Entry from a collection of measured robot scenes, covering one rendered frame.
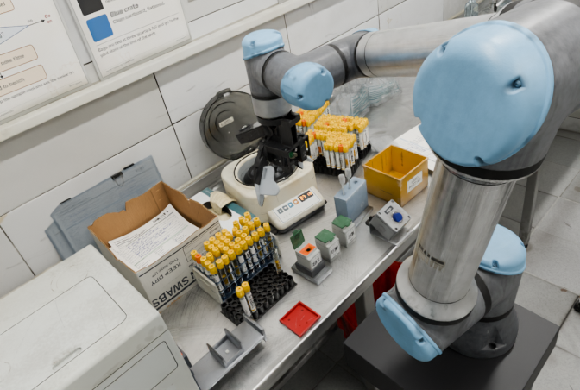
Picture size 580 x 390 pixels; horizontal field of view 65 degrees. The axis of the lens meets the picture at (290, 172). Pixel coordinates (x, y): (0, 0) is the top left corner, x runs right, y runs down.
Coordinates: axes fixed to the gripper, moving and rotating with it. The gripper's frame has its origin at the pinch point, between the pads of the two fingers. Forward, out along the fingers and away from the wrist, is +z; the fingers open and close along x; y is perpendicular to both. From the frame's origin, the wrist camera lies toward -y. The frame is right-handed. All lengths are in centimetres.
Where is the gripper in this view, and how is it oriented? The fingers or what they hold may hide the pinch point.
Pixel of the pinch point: (280, 186)
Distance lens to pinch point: 102.0
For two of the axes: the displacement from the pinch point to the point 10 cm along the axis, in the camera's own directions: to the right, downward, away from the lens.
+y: 7.9, 2.8, -5.5
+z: 1.3, 7.9, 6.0
